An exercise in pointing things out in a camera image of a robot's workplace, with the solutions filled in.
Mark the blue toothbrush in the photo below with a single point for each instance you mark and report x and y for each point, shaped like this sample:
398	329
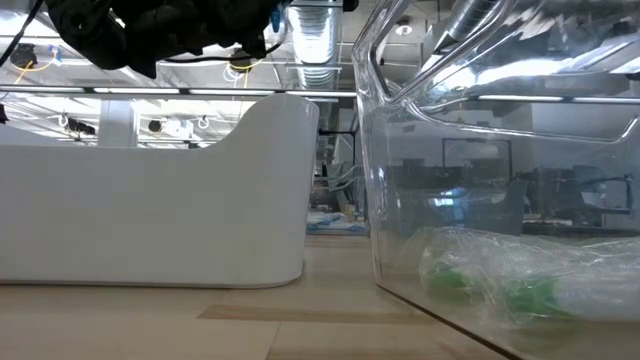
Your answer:
275	17
332	222

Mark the white plastic bin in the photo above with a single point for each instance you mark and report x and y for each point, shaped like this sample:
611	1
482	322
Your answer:
150	215

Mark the pale toothbrush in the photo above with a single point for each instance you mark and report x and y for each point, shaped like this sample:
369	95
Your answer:
535	300

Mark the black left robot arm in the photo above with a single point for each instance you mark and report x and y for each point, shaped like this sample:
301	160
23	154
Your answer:
125	30

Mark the dark equipment shelf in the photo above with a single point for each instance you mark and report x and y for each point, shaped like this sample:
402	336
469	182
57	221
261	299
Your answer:
425	172

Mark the blue robot workstation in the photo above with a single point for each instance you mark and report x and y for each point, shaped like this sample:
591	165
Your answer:
575	195

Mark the ribbed silver ventilation duct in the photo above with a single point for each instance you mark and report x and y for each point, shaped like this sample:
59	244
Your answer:
315	45
470	20

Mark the silver overhead rail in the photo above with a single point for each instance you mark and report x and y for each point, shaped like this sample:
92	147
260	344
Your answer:
150	91

